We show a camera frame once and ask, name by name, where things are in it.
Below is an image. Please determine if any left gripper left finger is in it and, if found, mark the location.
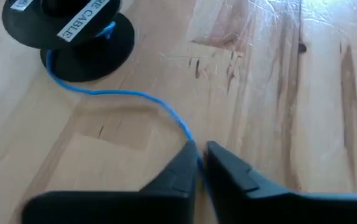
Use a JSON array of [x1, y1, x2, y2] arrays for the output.
[[21, 139, 199, 224]]

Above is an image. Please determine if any long thin blue cable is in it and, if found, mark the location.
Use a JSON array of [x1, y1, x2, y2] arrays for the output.
[[45, 21, 206, 175]]

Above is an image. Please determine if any small blue connector module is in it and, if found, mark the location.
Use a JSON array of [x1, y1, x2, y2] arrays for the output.
[[1, 0, 136, 83]]

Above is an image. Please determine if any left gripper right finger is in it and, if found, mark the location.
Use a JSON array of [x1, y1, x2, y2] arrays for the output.
[[203, 140, 357, 224]]

